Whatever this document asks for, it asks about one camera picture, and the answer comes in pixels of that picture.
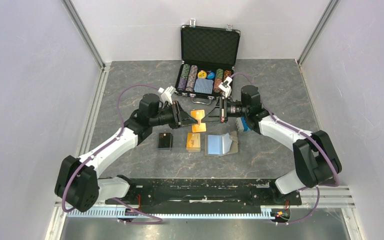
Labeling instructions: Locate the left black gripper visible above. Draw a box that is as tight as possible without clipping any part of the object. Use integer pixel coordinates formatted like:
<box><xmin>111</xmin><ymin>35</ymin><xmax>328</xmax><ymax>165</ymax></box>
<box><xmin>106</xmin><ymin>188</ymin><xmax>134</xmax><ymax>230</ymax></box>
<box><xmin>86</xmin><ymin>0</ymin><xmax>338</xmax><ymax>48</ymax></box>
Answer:
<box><xmin>150</xmin><ymin>100</ymin><xmax>198</xmax><ymax>130</ymax></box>

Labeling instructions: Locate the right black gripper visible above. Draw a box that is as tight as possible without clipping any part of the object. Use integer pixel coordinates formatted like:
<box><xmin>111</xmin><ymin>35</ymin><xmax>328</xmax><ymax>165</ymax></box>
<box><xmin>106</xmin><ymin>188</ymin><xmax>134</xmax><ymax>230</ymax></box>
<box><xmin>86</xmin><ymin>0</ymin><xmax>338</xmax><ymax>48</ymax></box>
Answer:
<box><xmin>202</xmin><ymin>96</ymin><xmax>249</xmax><ymax>124</ymax></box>

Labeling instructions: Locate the orange credit card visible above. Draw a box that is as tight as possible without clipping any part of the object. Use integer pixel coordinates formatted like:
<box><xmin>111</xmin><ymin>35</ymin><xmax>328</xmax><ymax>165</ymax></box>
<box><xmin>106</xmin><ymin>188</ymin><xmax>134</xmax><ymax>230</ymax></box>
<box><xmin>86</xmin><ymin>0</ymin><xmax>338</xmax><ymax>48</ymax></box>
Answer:
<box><xmin>190</xmin><ymin>109</ymin><xmax>205</xmax><ymax>123</ymax></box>
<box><xmin>191</xmin><ymin>123</ymin><xmax>207</xmax><ymax>133</ymax></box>

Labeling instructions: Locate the orange card box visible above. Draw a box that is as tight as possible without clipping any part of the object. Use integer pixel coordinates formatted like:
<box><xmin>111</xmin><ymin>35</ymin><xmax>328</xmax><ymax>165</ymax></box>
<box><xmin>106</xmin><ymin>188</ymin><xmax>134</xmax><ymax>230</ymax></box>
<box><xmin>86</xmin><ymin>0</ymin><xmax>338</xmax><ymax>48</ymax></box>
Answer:
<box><xmin>186</xmin><ymin>132</ymin><xmax>201</xmax><ymax>153</ymax></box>

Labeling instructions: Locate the beige card holder wallet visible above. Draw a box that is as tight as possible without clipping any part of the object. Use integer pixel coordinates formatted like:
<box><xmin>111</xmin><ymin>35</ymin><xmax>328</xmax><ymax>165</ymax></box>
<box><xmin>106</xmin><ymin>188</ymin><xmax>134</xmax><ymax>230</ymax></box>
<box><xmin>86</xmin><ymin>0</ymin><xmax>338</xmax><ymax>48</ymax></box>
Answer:
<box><xmin>205</xmin><ymin>131</ymin><xmax>239</xmax><ymax>156</ymax></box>

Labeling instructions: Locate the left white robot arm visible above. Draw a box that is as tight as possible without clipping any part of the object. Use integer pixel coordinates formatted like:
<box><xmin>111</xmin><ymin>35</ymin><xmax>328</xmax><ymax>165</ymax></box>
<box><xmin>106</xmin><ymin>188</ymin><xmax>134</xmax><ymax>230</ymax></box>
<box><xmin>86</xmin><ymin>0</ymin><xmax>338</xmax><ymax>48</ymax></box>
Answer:
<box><xmin>54</xmin><ymin>93</ymin><xmax>198</xmax><ymax>213</ymax></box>

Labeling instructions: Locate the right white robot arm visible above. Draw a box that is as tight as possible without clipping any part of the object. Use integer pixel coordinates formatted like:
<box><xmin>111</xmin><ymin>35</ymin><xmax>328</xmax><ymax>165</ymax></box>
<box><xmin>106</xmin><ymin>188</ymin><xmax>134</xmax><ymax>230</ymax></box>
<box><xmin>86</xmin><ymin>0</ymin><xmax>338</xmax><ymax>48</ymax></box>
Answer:
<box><xmin>202</xmin><ymin>85</ymin><xmax>342</xmax><ymax>204</ymax></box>

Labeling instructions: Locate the black card box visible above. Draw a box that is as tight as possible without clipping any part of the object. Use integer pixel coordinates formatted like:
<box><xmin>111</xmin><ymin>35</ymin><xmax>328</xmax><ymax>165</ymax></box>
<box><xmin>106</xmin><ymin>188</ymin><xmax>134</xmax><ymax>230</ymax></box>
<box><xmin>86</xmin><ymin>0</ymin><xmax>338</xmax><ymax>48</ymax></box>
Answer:
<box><xmin>157</xmin><ymin>132</ymin><xmax>174</xmax><ymax>151</ymax></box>

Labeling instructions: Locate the stacked toy brick block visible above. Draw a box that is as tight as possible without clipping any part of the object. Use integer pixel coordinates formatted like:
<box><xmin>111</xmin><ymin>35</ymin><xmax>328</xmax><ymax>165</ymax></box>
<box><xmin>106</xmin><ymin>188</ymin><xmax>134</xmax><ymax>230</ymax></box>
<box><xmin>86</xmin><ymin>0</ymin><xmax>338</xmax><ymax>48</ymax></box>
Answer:
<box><xmin>236</xmin><ymin>117</ymin><xmax>252</xmax><ymax>133</ymax></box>

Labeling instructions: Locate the black poker chip case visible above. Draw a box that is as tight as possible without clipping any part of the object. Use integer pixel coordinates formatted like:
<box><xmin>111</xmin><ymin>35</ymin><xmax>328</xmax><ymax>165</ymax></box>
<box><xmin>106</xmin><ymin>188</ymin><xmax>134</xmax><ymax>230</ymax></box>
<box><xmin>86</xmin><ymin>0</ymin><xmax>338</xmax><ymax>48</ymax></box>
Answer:
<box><xmin>175</xmin><ymin>18</ymin><xmax>241</xmax><ymax>105</ymax></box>

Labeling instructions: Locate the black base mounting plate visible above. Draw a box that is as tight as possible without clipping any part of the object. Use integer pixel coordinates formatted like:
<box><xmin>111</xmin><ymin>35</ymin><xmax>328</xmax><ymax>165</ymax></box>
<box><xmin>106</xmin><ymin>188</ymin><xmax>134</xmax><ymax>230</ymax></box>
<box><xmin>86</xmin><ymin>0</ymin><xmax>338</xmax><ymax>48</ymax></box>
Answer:
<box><xmin>120</xmin><ymin>178</ymin><xmax>302</xmax><ymax>214</ymax></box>

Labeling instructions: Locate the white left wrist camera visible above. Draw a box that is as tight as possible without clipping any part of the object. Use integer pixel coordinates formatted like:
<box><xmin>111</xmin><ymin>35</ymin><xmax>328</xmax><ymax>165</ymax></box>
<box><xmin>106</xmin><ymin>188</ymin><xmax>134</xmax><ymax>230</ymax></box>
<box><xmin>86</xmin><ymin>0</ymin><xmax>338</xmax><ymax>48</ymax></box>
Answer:
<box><xmin>158</xmin><ymin>86</ymin><xmax>176</xmax><ymax>105</ymax></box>

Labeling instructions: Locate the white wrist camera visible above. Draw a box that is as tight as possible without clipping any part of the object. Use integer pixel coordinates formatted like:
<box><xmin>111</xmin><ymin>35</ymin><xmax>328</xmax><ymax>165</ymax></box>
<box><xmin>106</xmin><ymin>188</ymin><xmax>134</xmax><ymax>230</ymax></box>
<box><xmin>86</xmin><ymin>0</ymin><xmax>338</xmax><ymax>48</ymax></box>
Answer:
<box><xmin>218</xmin><ymin>76</ymin><xmax>233</xmax><ymax>98</ymax></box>
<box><xmin>158</xmin><ymin>86</ymin><xmax>176</xmax><ymax>105</ymax></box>

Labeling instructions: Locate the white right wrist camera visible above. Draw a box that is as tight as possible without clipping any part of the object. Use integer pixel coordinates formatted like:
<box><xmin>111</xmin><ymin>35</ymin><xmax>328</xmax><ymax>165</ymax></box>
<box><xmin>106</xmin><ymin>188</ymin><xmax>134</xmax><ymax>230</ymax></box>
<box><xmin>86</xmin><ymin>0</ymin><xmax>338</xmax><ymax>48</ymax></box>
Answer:
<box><xmin>218</xmin><ymin>76</ymin><xmax>233</xmax><ymax>98</ymax></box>

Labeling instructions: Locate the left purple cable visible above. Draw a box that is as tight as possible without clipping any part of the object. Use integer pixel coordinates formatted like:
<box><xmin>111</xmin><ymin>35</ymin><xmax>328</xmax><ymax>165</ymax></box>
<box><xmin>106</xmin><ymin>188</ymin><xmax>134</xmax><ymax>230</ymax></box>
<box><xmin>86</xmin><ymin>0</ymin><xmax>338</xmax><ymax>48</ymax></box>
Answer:
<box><xmin>61</xmin><ymin>84</ymin><xmax>165</xmax><ymax>225</ymax></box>

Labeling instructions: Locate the grey slotted cable duct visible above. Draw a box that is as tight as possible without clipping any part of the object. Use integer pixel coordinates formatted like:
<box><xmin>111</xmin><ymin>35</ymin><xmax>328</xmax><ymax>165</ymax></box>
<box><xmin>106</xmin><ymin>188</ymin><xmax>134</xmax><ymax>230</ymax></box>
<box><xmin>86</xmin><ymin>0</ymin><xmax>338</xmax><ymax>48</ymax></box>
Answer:
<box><xmin>67</xmin><ymin>205</ymin><xmax>290</xmax><ymax>221</ymax></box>

